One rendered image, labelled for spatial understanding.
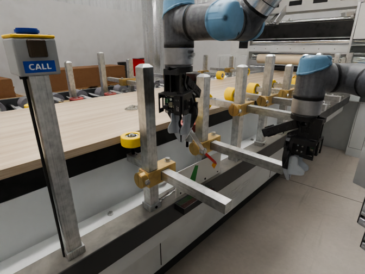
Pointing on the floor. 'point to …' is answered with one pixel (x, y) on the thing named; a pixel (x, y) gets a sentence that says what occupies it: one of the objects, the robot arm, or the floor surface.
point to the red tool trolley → (137, 63)
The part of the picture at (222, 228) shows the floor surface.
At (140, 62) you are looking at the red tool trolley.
